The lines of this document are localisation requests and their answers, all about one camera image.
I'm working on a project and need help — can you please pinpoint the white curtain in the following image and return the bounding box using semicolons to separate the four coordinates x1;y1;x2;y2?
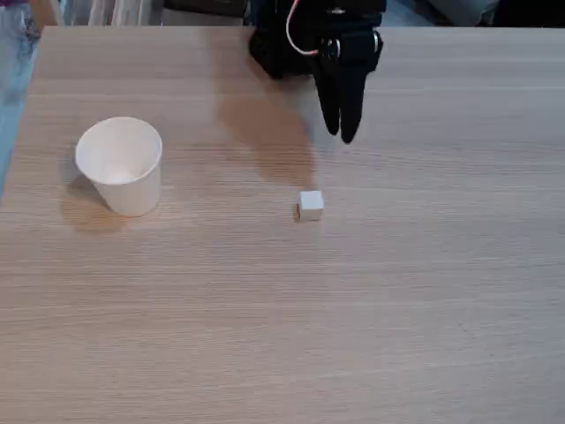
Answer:
65;0;164;27

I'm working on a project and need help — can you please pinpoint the white cube block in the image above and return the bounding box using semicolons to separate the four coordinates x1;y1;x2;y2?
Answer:
298;190;325;222

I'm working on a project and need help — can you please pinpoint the wooden post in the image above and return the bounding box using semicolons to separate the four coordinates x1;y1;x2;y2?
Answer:
28;0;62;28

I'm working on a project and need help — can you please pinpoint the grey upholstered furniture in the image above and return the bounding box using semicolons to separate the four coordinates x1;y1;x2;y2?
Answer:
387;0;495;27

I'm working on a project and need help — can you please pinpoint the black furniture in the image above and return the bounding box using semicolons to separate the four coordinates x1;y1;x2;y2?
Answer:
490;0;565;28

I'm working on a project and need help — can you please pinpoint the dark box behind table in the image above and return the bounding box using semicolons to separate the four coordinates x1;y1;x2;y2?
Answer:
163;0;247;18

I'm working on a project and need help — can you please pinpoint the white paper cup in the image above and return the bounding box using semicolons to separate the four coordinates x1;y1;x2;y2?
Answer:
73;116;163;218

